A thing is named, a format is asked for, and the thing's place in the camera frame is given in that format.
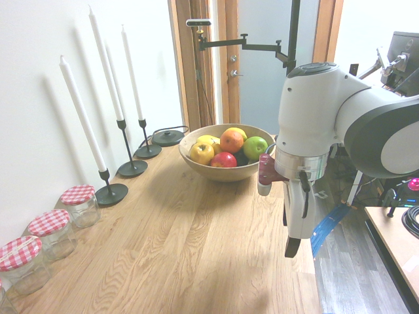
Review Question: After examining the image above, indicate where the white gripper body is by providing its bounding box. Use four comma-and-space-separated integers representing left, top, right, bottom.
282, 179, 318, 240

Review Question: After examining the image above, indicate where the orange fruit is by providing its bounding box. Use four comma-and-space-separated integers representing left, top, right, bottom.
219, 129, 245, 154

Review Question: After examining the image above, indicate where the dark avocado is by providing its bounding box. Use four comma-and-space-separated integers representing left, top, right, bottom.
233, 150, 251, 167

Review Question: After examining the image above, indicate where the wooden fruit bowl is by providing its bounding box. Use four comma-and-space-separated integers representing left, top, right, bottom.
178, 123, 276, 183

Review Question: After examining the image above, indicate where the green apple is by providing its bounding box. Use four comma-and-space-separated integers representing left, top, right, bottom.
242, 136, 268, 160

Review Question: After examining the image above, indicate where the red apple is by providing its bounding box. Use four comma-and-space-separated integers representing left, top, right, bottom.
210, 151, 238, 168

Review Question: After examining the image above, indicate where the black table clamp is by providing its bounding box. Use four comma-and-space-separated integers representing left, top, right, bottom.
382, 188, 407, 218

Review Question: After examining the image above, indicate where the yellow lemon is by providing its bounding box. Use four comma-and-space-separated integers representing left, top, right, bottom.
228, 127, 248, 142

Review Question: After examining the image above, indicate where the yellow apple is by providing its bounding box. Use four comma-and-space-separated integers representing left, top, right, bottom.
189, 142, 215, 166

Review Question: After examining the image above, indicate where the black candle holder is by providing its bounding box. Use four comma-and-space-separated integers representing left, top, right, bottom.
94, 168, 129, 207
117, 119, 149, 179
135, 118, 162, 160

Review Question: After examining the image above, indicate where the black computer monitor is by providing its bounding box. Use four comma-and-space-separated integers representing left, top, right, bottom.
388, 31, 419, 97

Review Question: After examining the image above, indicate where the glass jar checkered lid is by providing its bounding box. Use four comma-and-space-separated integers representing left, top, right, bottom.
60, 184, 101, 229
27, 209, 79, 262
0, 235, 52, 297

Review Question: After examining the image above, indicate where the medium white taper candle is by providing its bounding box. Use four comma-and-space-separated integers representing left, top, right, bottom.
120, 24, 144, 121

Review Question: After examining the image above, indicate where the short white taper candle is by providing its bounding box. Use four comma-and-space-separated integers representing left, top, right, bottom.
58, 54, 108, 173

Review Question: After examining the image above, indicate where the tallest white taper candle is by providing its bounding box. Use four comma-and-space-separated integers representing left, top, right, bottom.
88, 5, 125, 122

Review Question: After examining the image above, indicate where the dark gripper cable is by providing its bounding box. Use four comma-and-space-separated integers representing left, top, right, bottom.
299, 169, 312, 220

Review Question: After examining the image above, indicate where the blue ribbon cable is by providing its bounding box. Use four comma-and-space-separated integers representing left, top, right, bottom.
310, 202, 352, 260

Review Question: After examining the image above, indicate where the red and white wrist camera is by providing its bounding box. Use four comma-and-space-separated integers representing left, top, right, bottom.
257, 153, 291, 197

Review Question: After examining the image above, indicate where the black cable coil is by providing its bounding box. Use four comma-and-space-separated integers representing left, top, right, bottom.
401, 205, 419, 240

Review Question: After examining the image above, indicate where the black camera cable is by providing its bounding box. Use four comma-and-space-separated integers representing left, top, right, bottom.
194, 32, 214, 129

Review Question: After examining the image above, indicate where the black articulated camera stand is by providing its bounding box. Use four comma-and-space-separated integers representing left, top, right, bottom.
196, 0, 302, 77

